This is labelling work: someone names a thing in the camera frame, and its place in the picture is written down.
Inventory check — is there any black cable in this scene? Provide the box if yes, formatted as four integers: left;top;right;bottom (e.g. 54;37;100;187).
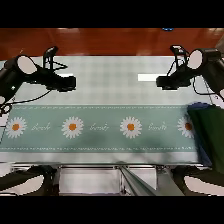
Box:
191;75;224;102
1;89;54;114

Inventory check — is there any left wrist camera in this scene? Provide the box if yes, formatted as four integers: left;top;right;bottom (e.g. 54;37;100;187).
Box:
42;45;69;72

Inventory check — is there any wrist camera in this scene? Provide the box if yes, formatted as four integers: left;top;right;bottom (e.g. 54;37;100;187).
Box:
169;44;190;73
42;45;69;72

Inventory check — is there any blue garment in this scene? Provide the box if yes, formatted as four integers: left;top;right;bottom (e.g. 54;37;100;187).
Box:
186;102;215;168

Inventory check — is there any dark green garment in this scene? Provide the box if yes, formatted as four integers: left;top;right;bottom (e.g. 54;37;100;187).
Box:
188;105;224;175

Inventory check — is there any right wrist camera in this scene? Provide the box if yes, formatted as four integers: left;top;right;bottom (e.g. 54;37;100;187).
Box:
169;44;190;73

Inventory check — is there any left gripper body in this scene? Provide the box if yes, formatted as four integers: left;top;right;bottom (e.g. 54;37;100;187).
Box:
45;71;77;93

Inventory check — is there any silver frame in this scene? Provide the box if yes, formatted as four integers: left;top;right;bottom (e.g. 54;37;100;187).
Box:
0;161;224;197

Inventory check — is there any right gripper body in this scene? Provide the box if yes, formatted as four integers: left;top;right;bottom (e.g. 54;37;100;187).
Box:
155;72;188;91

